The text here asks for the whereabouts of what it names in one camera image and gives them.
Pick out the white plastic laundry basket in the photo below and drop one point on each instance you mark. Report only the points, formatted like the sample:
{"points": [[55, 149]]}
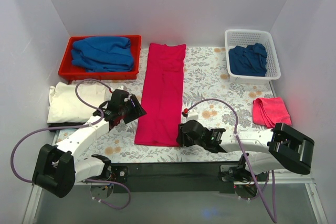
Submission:
{"points": [[244, 38]]}

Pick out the crimson red t shirt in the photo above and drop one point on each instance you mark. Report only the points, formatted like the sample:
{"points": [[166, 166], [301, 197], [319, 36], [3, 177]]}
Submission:
{"points": [[162, 96]]}

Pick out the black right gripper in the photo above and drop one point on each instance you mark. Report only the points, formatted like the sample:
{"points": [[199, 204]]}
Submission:
{"points": [[185, 133]]}

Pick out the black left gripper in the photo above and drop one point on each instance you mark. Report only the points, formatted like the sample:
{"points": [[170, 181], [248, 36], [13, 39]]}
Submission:
{"points": [[134, 109]]}

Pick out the folded pink t shirt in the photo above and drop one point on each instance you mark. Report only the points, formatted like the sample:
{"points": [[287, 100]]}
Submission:
{"points": [[270, 111]]}

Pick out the folded royal blue t shirt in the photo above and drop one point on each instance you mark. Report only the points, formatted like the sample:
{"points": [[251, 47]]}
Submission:
{"points": [[103, 54]]}

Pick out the red plastic tray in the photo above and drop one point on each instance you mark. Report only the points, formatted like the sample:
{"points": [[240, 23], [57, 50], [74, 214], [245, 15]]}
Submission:
{"points": [[71, 73]]}

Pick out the folded black t shirt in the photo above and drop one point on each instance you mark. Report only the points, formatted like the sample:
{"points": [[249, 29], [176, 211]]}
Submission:
{"points": [[65, 124]]}

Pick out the navy blue t shirt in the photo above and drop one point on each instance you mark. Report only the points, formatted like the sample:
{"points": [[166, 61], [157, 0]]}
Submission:
{"points": [[248, 61]]}

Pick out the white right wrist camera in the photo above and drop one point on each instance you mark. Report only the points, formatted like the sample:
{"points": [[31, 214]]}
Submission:
{"points": [[190, 114]]}

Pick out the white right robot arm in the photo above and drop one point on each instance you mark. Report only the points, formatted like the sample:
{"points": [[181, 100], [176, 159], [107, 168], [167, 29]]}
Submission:
{"points": [[282, 147]]}

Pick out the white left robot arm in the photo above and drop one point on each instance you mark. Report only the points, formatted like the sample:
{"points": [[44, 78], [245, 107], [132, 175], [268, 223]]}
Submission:
{"points": [[58, 169]]}

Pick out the floral patterned table mat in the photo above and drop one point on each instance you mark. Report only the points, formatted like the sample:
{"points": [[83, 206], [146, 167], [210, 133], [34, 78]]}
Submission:
{"points": [[205, 77]]}

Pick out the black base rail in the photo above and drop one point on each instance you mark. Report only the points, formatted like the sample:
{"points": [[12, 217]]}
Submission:
{"points": [[174, 177]]}

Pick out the folded white t shirt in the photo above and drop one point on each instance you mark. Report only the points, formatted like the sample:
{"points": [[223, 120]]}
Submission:
{"points": [[65, 107]]}

